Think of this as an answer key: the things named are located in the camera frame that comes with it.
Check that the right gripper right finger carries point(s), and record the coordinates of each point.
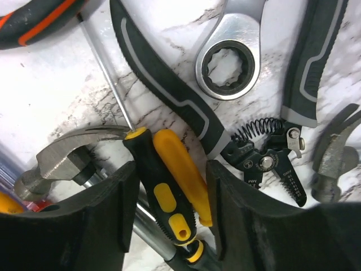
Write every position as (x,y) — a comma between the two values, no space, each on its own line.
(254,231)

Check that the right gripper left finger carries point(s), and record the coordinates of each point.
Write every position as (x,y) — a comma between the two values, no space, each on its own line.
(90,230)

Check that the black long screwdriver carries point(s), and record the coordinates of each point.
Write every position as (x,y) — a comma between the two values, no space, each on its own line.
(196,256)

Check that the claw hammer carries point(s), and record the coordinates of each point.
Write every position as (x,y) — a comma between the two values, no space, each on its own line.
(68,159)

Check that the yellow black screwdriver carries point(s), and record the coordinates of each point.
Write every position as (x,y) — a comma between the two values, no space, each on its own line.
(170,208)

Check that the yellow short screwdriver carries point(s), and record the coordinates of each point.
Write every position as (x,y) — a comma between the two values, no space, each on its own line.
(180,164)

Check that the blue handled screwdriver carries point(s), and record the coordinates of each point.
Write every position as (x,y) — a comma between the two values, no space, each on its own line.
(10,171)

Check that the black needle nose pliers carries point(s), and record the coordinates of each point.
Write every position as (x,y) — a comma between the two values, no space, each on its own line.
(319,29)

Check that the small black hammer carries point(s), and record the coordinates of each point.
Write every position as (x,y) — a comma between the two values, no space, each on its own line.
(332,158)

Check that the silver combination wrench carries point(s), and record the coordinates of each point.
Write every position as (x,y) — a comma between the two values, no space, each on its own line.
(229,60)

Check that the orange handled pliers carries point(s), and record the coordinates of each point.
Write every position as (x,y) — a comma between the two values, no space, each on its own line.
(36,20)

